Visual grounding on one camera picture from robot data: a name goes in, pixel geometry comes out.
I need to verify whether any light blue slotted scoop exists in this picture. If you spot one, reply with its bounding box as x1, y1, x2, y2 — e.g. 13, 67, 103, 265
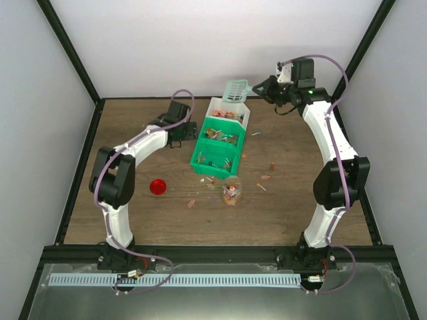
222, 79, 252, 103

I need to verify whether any white candy bin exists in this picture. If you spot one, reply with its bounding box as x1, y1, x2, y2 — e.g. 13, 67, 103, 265
205, 97, 251, 130

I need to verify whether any green candy bin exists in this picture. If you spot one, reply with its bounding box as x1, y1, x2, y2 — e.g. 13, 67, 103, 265
189, 139, 242, 179
198, 117, 246, 153

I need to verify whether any red round lid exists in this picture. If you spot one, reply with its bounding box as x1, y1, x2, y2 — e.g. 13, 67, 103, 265
149, 179, 167, 196

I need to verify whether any clear plastic cup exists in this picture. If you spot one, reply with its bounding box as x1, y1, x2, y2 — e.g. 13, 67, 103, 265
222, 175, 243, 206

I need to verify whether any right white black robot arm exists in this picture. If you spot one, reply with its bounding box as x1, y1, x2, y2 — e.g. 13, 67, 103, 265
252, 55, 370, 269

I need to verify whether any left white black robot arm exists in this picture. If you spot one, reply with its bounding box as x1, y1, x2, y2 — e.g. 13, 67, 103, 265
89, 99, 195, 271

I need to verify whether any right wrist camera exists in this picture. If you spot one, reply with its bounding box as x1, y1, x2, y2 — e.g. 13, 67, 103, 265
276, 60, 293, 84

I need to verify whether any black frame post right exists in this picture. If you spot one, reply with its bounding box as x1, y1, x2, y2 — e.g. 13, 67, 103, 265
332, 0, 397, 98

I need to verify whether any black frame post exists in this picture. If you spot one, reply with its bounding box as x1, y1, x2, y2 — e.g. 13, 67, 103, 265
332, 0, 397, 98
35, 0, 101, 102

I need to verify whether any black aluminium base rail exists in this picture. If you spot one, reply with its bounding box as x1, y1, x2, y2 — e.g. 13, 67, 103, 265
41, 245, 396, 271

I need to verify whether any black frame post left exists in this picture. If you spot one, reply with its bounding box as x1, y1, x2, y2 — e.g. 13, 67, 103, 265
35, 0, 101, 102

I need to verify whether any light blue slotted cable duct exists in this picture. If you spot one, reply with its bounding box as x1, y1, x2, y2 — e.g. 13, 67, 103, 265
48, 273, 301, 288

